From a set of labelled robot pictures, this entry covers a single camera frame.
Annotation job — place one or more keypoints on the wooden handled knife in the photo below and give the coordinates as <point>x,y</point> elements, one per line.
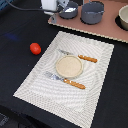
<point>80,56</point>

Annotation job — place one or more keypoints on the grey pot with lid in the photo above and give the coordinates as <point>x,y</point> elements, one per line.
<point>91,12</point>

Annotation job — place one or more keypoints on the round beige plate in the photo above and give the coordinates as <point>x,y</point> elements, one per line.
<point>69,66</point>

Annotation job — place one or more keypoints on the beige woven placemat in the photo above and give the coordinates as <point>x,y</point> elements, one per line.
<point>70,103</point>

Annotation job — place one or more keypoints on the beige bowl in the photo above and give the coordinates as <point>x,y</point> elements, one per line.
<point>123,14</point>

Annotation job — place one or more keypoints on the grey frying pan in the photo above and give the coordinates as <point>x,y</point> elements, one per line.
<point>69,15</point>

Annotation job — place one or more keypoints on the pink stove board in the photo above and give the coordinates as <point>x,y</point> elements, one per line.
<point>106,28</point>

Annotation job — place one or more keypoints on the wooden handled fork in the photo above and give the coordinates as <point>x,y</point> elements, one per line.
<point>67,81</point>

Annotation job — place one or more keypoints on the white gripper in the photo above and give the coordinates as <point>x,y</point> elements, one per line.
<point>51,6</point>

